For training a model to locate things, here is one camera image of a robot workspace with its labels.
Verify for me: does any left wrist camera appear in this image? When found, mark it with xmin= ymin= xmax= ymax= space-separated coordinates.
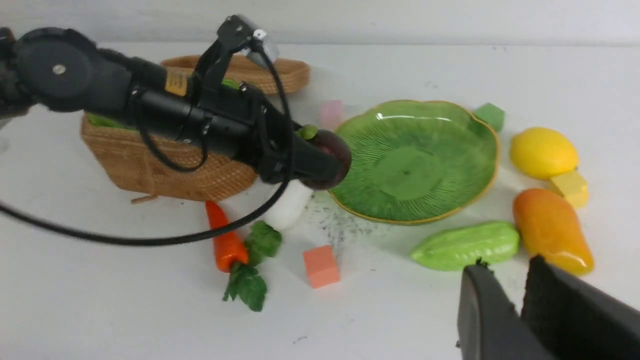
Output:
xmin=192 ymin=14 xmax=281 ymax=91

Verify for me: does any white radish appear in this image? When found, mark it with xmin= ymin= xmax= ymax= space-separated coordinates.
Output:
xmin=262 ymin=180 xmax=314 ymax=232

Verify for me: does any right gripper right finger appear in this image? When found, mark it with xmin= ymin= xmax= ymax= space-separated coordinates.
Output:
xmin=520 ymin=255 xmax=640 ymax=360

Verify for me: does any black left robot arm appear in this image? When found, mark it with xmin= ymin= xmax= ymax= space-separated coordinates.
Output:
xmin=1 ymin=25 xmax=352 ymax=191

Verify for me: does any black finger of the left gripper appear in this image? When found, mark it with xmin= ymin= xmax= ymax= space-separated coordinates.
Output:
xmin=290 ymin=135 xmax=346 ymax=191

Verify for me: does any green glass plate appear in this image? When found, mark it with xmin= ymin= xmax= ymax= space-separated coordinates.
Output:
xmin=329 ymin=100 xmax=501 ymax=226

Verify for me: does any yellow foam cube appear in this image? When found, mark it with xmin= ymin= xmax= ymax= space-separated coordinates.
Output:
xmin=548 ymin=169 xmax=590 ymax=208

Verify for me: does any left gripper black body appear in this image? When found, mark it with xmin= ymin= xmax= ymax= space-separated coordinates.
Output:
xmin=190 ymin=82 xmax=300 ymax=183

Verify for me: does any woven wicker basket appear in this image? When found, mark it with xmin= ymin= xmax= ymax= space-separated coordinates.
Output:
xmin=80 ymin=113 xmax=258 ymax=202

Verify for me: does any green foam cube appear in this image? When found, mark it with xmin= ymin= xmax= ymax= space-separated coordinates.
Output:
xmin=473 ymin=102 xmax=506 ymax=133

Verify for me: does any pink foam cube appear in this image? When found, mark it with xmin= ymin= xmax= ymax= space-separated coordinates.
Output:
xmin=319 ymin=100 xmax=345 ymax=131

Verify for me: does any green bitter gourd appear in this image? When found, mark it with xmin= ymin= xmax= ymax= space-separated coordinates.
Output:
xmin=409 ymin=221 xmax=521 ymax=272

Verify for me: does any yellow lemon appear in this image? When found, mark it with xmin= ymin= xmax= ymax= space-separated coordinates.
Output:
xmin=509 ymin=127 xmax=579 ymax=180

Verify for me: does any orange foam cube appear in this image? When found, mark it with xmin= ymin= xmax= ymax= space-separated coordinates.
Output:
xmin=302 ymin=244 xmax=341 ymax=289

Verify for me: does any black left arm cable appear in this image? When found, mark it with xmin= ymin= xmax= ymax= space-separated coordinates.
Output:
xmin=0 ymin=45 xmax=293 ymax=247

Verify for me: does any wicker basket lid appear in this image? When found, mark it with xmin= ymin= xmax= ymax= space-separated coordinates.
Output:
xmin=160 ymin=54 xmax=311 ymax=96

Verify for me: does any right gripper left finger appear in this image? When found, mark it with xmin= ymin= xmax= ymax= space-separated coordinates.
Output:
xmin=457 ymin=259 xmax=555 ymax=360

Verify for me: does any dark purple mangosteen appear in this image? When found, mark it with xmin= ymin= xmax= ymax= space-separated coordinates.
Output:
xmin=296 ymin=124 xmax=353 ymax=190

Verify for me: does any orange mango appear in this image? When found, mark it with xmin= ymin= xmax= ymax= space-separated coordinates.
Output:
xmin=512 ymin=187 xmax=595 ymax=276

